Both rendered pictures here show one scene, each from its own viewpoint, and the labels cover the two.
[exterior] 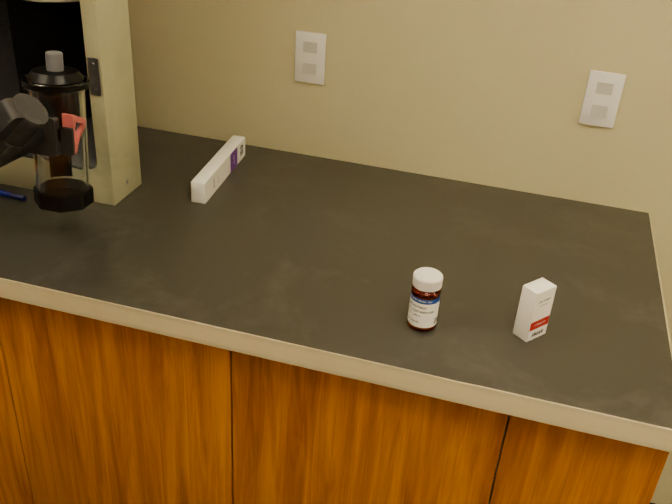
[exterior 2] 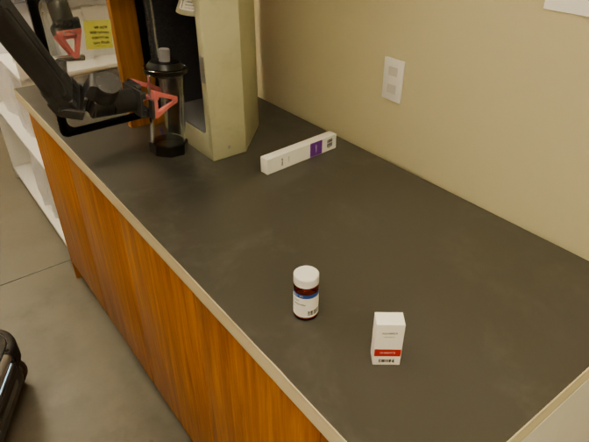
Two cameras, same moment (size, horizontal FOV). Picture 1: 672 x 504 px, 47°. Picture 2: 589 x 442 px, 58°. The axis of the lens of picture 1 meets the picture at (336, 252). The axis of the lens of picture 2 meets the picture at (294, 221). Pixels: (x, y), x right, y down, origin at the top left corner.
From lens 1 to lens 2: 72 cm
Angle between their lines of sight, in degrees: 33
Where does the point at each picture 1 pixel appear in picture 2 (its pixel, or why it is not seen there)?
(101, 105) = (205, 90)
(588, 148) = not seen: outside the picture
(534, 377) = (341, 396)
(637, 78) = not seen: outside the picture
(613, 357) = (438, 416)
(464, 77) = (504, 117)
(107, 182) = (210, 144)
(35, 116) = (108, 87)
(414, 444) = (275, 405)
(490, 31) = (531, 76)
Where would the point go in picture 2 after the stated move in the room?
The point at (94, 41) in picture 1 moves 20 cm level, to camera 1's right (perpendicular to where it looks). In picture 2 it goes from (201, 45) to (260, 59)
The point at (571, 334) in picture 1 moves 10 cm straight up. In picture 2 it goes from (422, 376) to (431, 331)
